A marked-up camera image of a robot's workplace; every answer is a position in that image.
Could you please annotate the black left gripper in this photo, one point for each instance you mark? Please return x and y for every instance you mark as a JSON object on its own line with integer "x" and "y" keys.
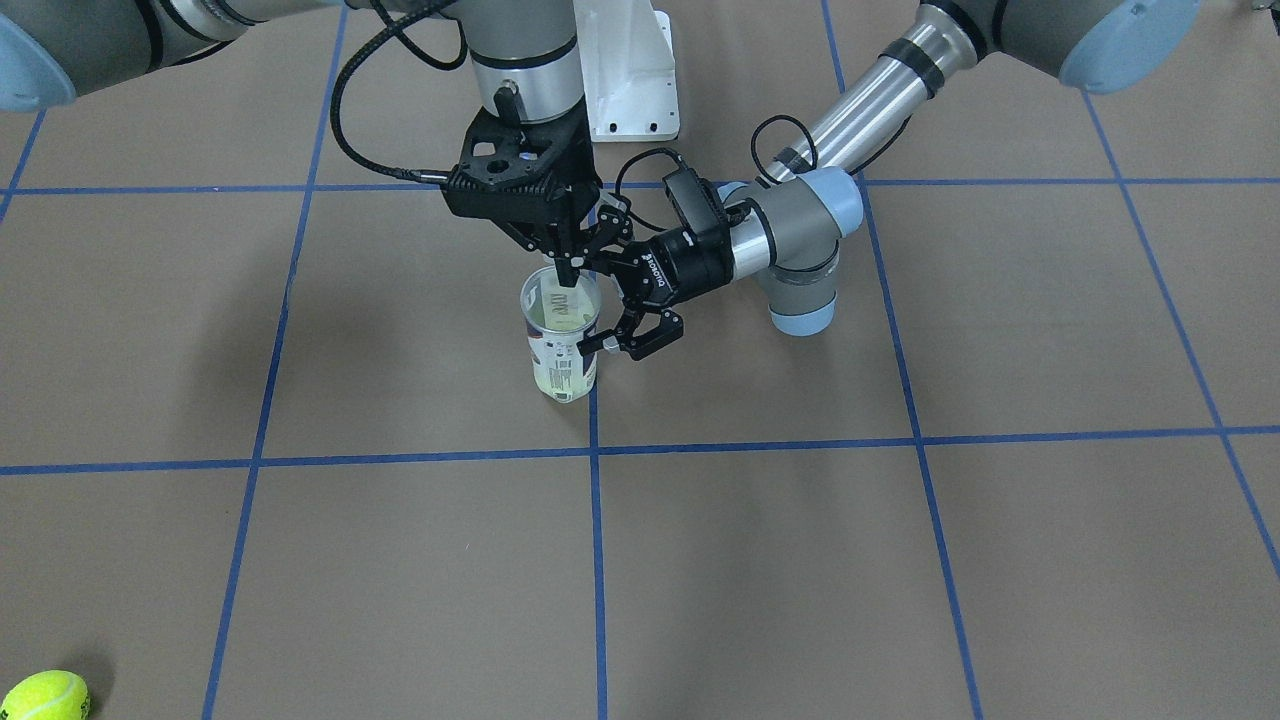
{"x": 692, "y": 263}

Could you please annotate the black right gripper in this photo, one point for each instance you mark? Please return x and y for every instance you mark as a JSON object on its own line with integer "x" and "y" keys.
{"x": 579, "y": 212}

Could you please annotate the clear tennis ball tube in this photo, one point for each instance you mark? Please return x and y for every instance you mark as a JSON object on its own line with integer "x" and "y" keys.
{"x": 558, "y": 318}

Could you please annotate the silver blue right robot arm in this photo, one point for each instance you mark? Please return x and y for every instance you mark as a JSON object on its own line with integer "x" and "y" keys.
{"x": 525, "y": 54}

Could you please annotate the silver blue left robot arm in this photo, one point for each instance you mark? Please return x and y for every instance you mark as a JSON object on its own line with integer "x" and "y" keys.
{"x": 785, "y": 228}

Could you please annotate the blue tape grid lines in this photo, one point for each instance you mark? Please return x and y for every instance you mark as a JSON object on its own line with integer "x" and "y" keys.
{"x": 271, "y": 447}

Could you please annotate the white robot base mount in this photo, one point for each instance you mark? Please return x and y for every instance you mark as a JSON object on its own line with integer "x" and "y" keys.
{"x": 629, "y": 71}

